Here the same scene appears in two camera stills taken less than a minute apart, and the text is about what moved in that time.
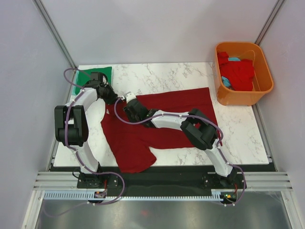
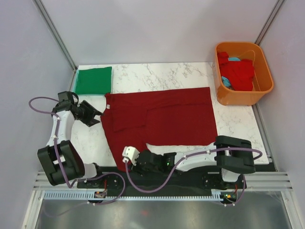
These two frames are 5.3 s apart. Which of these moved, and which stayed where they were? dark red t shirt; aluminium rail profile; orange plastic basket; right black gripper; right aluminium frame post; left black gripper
Moved: right black gripper; left black gripper
Stayed: aluminium rail profile; orange plastic basket; dark red t shirt; right aluminium frame post
